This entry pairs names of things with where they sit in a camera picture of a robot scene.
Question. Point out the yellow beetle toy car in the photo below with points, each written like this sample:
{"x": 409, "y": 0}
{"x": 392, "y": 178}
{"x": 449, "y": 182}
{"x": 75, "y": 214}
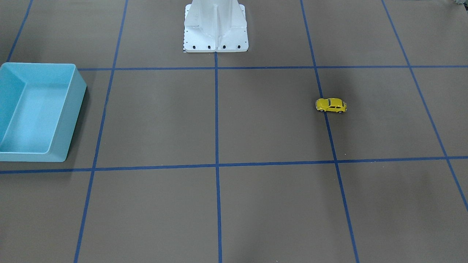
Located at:
{"x": 331, "y": 105}

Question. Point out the light blue plastic bin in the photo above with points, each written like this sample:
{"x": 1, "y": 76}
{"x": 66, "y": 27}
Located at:
{"x": 39, "y": 107}

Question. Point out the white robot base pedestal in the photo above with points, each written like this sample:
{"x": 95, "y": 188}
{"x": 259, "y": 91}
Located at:
{"x": 215, "y": 26}

